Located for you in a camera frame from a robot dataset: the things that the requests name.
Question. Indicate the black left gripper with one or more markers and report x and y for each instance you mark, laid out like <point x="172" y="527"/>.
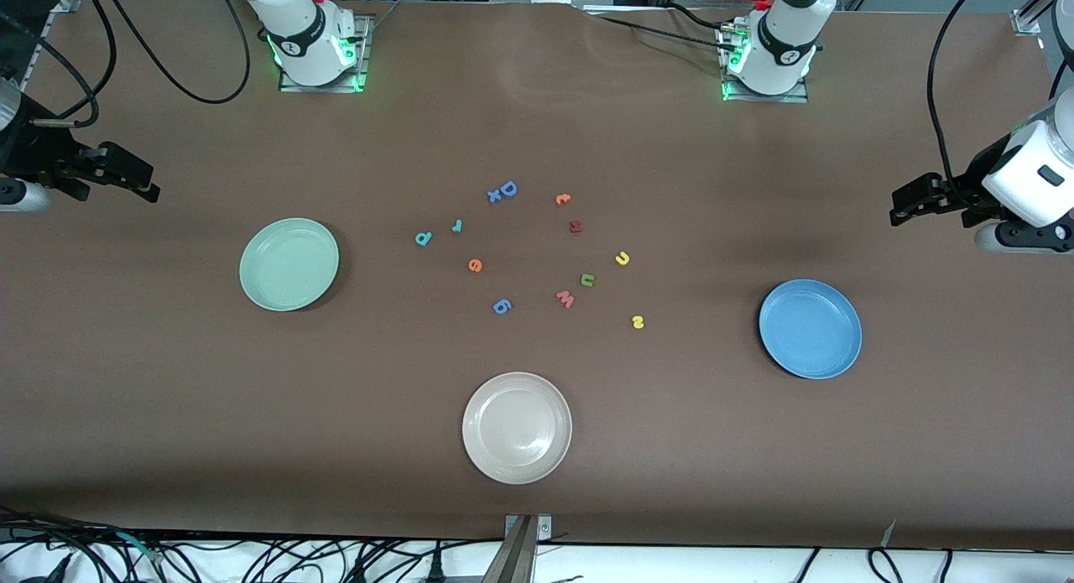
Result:
<point x="965" y="187"/>

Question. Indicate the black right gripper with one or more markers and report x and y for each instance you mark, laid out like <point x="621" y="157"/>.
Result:
<point x="35" y="157"/>

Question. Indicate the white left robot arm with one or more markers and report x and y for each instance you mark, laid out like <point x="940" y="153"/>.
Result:
<point x="784" y="38"/>

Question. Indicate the blue plate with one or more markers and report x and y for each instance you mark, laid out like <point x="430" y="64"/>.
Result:
<point x="810" y="329"/>

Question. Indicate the green plate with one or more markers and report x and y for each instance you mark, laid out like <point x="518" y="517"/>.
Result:
<point x="289" y="264"/>

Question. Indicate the brown table cover mat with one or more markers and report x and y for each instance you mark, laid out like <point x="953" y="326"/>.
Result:
<point x="168" y="398"/>

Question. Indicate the white tape scrap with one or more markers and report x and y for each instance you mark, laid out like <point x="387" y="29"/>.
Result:
<point x="889" y="533"/>

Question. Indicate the pink foam letter w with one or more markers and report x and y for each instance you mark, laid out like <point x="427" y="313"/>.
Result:
<point x="565" y="300"/>

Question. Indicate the blue foam letter D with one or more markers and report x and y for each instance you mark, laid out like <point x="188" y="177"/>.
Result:
<point x="513" y="190"/>

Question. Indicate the blue foam letter g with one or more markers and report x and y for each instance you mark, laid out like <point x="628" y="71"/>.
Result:
<point x="498" y="303"/>

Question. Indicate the beige plate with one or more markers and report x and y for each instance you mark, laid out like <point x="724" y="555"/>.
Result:
<point x="517" y="428"/>

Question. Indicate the black power plug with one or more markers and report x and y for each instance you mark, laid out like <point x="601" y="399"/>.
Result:
<point x="435" y="570"/>

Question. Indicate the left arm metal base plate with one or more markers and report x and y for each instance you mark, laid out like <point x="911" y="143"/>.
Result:
<point x="768" y="99"/>

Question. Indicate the aluminium frame profile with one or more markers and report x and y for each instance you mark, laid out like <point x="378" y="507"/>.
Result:
<point x="1028" y="21"/>
<point x="67" y="0"/>

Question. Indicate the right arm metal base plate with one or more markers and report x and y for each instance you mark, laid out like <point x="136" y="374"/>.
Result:
<point x="323" y="88"/>

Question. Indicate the aluminium frame post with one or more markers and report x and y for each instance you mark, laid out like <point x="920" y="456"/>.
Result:
<point x="513" y="562"/>

